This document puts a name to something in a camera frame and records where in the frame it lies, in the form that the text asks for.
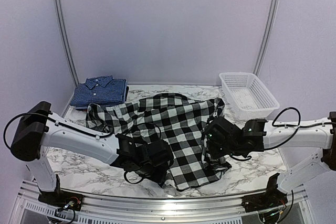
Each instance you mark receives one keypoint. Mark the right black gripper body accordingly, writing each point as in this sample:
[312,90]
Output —
[217,153]

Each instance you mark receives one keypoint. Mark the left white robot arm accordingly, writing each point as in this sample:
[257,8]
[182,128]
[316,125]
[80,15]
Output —
[40,128]

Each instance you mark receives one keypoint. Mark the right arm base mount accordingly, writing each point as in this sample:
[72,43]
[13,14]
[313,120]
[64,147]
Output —
[262,201]

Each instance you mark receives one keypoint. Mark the white plastic basket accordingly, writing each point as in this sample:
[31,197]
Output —
[248,97]

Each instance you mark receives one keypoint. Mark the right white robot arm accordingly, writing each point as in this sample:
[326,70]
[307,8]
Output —
[318,133]

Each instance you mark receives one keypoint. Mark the front aluminium frame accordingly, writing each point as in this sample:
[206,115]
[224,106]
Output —
[219,209]

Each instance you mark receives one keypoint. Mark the blue checked folded shirt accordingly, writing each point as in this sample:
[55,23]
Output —
[99,90]

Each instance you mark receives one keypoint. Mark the black white plaid shirt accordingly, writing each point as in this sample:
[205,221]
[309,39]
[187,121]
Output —
[176,119]

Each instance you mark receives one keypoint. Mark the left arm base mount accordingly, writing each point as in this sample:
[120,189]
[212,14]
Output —
[61,199]

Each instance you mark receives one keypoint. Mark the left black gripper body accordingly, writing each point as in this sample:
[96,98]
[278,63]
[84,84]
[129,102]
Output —
[148,173]

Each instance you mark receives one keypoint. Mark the left wall aluminium rail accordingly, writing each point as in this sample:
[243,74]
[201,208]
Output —
[65,42]

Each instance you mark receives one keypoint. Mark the right wall aluminium rail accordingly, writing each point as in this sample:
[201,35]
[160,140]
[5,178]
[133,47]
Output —
[271,17]

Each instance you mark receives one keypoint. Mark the wall aluminium rail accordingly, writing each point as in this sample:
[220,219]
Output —
[65,42]
[271,17]

